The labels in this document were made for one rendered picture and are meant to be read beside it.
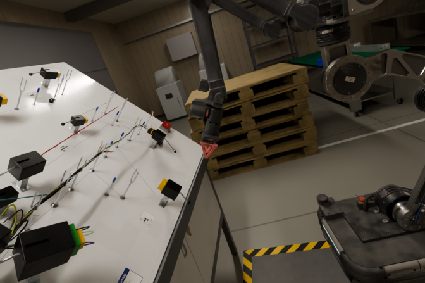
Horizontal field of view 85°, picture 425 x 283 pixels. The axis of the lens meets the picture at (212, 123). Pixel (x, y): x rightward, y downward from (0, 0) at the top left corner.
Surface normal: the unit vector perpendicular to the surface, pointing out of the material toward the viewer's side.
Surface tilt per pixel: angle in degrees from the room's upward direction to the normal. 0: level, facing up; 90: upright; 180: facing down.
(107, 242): 49
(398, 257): 0
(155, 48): 90
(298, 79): 90
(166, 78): 72
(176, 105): 90
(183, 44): 90
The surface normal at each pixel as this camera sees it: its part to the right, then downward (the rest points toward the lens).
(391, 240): -0.30, -0.91
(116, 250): 0.51, -0.78
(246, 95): 0.00, 0.29
